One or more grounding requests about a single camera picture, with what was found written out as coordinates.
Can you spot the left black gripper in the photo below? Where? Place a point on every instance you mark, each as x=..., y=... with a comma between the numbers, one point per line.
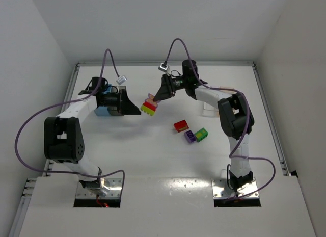
x=122, y=101

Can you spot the lime green lego brick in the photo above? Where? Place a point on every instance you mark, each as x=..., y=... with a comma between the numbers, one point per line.
x=147, y=111

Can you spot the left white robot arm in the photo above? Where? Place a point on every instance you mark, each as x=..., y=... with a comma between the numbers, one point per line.
x=63, y=138

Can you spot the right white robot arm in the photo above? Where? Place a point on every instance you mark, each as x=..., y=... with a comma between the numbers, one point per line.
x=235, y=115

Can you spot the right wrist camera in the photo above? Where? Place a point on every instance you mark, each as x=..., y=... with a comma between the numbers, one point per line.
x=164, y=67

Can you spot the red lego brick stack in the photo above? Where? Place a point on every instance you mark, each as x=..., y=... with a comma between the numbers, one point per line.
x=181, y=126

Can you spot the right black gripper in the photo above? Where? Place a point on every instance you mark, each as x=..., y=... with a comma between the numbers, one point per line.
x=168, y=84

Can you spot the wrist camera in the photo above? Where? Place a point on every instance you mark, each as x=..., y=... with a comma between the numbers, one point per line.
x=164, y=67
x=121, y=79

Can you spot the dark grey container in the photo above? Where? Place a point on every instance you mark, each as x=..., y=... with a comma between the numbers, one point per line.
x=114, y=102

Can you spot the small purple lego piece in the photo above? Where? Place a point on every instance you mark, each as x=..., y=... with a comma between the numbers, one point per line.
x=151, y=101

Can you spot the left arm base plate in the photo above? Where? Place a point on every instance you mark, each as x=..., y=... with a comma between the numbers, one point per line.
x=105, y=188

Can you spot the purple lego brick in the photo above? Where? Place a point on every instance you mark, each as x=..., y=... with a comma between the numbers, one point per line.
x=189, y=136

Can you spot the red rounded lego brick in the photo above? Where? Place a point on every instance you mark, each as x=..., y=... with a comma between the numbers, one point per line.
x=149, y=106

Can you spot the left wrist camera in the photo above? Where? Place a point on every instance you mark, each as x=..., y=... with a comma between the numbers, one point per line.
x=121, y=79

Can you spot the light blue container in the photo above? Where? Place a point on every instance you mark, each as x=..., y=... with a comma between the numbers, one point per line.
x=102, y=111

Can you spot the clear plastic container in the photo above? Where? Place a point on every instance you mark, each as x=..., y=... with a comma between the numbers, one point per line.
x=209, y=111

